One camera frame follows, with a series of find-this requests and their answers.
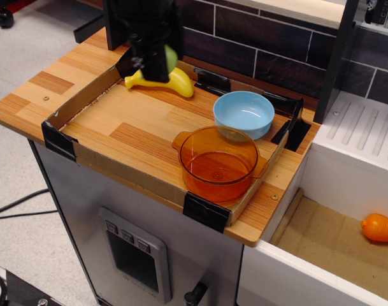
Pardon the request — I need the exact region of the black floor cable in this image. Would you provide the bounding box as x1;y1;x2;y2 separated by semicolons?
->
0;188;59;221

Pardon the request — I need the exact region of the green plastic pear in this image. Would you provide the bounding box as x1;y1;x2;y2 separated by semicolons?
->
164;44;178;73

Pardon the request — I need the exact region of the black vertical post right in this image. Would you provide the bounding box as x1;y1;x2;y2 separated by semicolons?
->
313;1;359;124

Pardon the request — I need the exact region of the orange plastic carrot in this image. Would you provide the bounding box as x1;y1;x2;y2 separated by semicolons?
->
361;214;388;243

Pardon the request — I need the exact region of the black caster wheel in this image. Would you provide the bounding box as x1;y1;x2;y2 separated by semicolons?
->
0;8;14;29

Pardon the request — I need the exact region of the grey toy oven cabinet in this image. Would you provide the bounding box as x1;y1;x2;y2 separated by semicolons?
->
31;143;243;305

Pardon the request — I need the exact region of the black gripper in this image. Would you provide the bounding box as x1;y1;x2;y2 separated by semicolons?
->
113;1;183;83

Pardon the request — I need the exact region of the black oven knob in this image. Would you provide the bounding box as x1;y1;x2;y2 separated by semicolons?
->
183;282;208;306

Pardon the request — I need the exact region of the white toy sink unit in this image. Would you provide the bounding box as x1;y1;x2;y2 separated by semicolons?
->
237;92;388;305

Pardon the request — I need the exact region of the orange transparent pot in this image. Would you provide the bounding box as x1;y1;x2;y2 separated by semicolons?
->
172;126;268;207

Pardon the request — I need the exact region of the yellow plastic banana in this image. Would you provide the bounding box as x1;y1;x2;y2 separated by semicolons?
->
124;67;194;98

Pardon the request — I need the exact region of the light blue bowl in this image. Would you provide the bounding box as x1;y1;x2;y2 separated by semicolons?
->
213;91;275;140

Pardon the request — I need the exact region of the black vertical post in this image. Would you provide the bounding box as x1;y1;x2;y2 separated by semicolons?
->
102;0;128;51
313;1;359;124

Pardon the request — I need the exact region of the black vertical post left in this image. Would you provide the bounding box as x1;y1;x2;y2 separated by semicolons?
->
102;0;128;51

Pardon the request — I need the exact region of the cardboard fence with black tape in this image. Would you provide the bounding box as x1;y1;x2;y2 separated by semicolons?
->
42;62;318;240

